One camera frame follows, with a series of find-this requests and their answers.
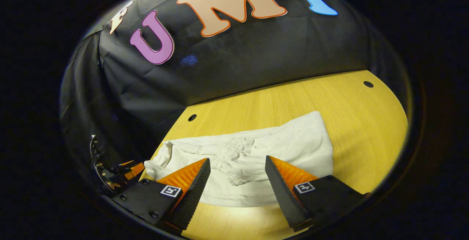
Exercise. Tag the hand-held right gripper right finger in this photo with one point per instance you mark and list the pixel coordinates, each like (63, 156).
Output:
(282, 196)

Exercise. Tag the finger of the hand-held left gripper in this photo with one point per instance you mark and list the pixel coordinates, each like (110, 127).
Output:
(136, 169)
(125, 163)

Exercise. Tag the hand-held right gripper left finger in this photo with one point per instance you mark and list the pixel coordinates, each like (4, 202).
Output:
(194, 196)

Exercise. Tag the white jeans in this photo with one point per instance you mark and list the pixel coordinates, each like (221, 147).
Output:
(293, 141)

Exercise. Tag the black backdrop cloth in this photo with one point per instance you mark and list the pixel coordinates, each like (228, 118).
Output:
(238, 56)

